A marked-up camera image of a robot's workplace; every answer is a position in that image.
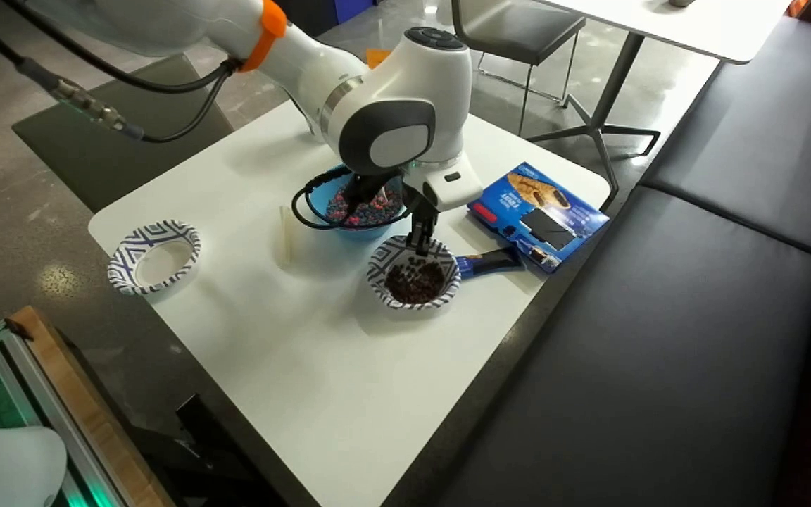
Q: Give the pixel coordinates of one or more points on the blue cookie box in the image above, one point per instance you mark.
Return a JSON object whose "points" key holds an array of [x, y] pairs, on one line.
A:
{"points": [[535, 216]]}

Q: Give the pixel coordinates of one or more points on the clear plastic piece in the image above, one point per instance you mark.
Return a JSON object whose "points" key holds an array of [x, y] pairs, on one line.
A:
{"points": [[288, 232]]}

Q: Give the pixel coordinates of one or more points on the black upholstered bench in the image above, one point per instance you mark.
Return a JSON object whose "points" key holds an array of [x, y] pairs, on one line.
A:
{"points": [[687, 329]]}

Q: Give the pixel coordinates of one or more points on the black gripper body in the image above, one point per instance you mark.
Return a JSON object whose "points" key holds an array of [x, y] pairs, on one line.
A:
{"points": [[419, 204]]}

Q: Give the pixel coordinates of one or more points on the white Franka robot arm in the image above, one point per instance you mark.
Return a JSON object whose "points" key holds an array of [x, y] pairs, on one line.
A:
{"points": [[377, 85]]}

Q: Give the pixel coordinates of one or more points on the blue snack bar wrapper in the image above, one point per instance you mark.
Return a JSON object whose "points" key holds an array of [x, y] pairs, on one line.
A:
{"points": [[485, 266]]}

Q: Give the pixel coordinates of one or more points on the blue bowl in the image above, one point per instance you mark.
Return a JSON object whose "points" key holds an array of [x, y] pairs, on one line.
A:
{"points": [[366, 230]]}

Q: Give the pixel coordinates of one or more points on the dark storage cabinet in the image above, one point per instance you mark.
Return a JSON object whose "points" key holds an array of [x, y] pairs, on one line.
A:
{"points": [[301, 18]]}

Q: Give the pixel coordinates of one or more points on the multicolour candy pile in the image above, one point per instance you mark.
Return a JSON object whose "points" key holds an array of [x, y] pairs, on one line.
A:
{"points": [[381, 211]]}

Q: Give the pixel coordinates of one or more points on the white side table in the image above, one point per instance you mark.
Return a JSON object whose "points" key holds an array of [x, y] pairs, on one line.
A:
{"points": [[695, 23]]}

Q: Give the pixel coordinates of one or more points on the dark floor mat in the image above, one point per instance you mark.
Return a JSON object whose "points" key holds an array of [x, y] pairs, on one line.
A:
{"points": [[95, 160]]}

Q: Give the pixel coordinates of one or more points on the patterned paper plate with beans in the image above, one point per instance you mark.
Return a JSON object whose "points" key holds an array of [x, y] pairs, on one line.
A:
{"points": [[390, 263]]}

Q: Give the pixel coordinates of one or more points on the wooden bench with aluminium frame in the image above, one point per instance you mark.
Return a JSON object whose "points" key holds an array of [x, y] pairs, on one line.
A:
{"points": [[67, 395]]}

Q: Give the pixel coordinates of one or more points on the coffee bean pile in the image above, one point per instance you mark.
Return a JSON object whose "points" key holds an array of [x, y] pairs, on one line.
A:
{"points": [[418, 283]]}

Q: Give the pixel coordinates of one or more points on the blue patterned paper plate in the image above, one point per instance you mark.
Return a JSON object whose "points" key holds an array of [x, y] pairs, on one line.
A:
{"points": [[153, 236]]}

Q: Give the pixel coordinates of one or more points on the black seat metal chair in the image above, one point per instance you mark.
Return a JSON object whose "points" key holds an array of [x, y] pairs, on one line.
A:
{"points": [[518, 30]]}

